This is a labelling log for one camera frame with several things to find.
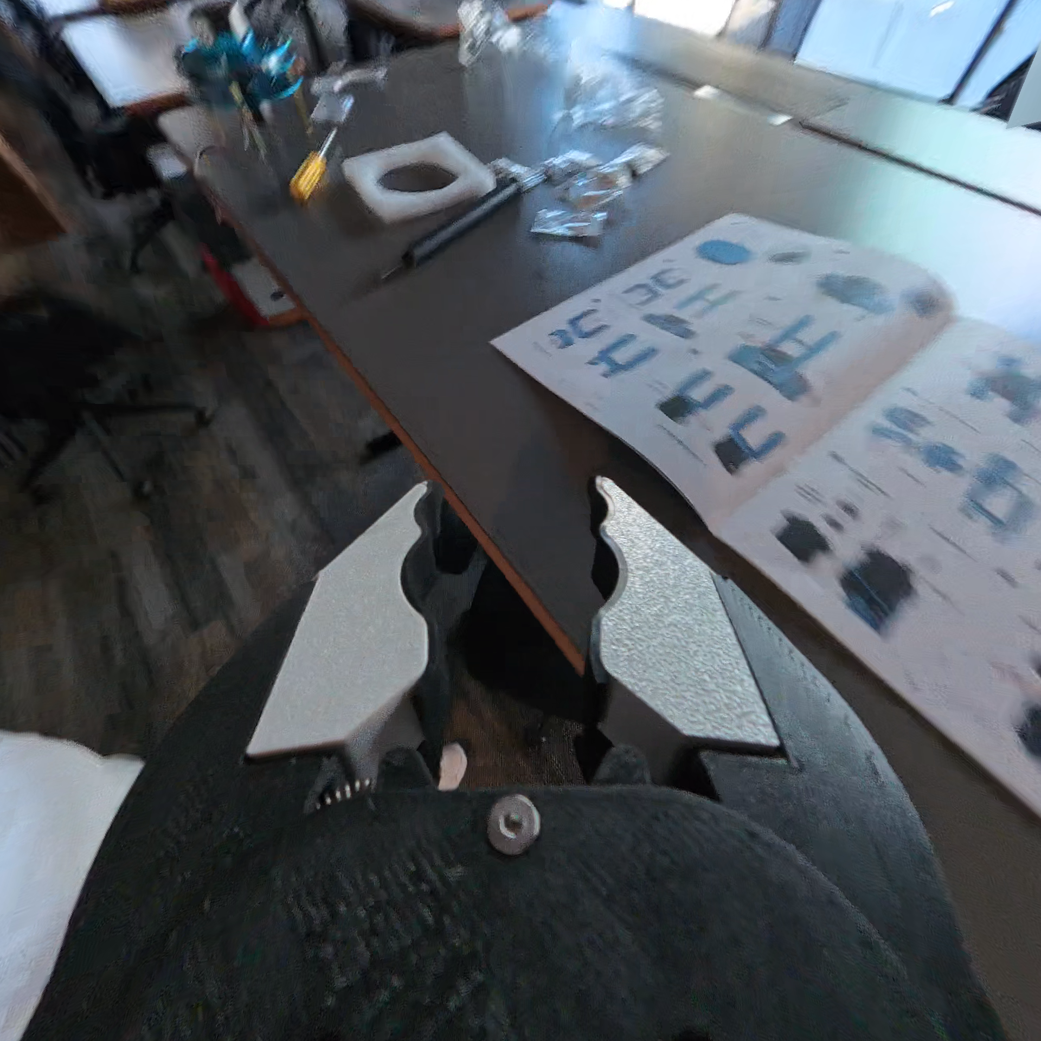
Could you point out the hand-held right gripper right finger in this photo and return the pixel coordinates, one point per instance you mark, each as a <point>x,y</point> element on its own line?
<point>675,642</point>

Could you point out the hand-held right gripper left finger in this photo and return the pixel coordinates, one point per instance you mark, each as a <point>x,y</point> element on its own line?
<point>350,634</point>

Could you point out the black screwdriver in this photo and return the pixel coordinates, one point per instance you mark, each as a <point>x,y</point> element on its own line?
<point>455,232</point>

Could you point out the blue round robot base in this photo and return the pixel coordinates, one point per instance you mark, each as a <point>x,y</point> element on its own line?
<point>244,69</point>

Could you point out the dark grey desk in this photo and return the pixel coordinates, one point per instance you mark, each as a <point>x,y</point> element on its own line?
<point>455,350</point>

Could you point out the open instruction booklet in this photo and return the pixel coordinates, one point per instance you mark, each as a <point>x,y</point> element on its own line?
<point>829,407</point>

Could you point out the red and white box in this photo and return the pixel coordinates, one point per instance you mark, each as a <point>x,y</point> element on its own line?
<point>256,289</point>

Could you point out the person's white shirt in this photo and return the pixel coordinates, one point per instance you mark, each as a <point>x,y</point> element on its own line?
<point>41,854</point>

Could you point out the black office chair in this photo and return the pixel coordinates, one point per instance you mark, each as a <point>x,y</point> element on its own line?
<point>73,374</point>

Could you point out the white foam square with hole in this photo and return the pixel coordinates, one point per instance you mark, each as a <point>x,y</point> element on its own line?
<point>366,175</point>

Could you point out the small clear plastic bag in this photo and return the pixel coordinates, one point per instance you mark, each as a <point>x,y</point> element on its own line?
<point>350,81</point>
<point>332,110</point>

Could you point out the crumpled clear plastic wrap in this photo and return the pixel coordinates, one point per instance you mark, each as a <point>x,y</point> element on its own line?
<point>610,106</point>

